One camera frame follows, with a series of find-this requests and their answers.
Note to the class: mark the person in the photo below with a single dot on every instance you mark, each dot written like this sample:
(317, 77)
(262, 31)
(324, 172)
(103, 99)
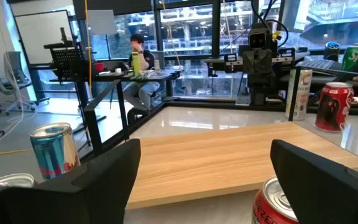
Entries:
(148, 57)

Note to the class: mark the black desk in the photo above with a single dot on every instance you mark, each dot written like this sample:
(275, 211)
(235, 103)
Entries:
(110, 76)

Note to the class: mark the white Celsius can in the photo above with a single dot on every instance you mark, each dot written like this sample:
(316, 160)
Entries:
(304, 93)

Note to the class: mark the laptop computer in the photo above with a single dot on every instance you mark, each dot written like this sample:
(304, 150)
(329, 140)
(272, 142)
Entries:
(317, 64)

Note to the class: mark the red Coca-Cola can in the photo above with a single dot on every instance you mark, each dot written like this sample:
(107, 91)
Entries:
(8, 180)
(334, 107)

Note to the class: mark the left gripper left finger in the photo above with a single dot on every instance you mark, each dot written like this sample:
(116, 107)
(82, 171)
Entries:
(73, 199)

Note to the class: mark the red cup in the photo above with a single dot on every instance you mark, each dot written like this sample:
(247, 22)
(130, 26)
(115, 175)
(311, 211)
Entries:
(99, 67)

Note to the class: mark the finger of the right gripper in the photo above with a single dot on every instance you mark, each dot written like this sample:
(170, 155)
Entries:
(230, 63)
(286, 57)

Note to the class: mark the black pegboard tripod stand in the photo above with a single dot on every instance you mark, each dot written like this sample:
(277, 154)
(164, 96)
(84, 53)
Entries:
(67, 60)

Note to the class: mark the blue silver Red Bull can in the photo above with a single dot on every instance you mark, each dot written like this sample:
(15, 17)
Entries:
(53, 149)

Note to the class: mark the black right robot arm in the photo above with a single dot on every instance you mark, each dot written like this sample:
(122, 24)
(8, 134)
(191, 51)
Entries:
(259, 88)

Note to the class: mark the green Sprite can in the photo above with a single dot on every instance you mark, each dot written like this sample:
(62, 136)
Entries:
(353, 57)

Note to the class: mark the dark can with blue lid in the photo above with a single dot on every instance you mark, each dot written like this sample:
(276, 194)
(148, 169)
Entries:
(332, 51)

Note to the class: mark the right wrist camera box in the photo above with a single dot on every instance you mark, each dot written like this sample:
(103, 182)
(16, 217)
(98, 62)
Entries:
(257, 40)

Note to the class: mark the red Coke Zero can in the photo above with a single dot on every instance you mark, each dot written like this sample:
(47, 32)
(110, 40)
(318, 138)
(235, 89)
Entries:
(269, 205)

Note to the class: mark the white paper sheet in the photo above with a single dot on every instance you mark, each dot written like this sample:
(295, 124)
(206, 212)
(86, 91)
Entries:
(102, 21)

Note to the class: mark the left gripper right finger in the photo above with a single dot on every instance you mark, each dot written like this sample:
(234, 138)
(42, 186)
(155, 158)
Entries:
(337, 199)

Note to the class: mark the yellow-green bottle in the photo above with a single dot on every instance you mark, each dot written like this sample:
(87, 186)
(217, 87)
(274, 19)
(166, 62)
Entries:
(135, 63)

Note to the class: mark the whiteboard with black frame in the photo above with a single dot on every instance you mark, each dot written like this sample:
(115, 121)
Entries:
(42, 37)

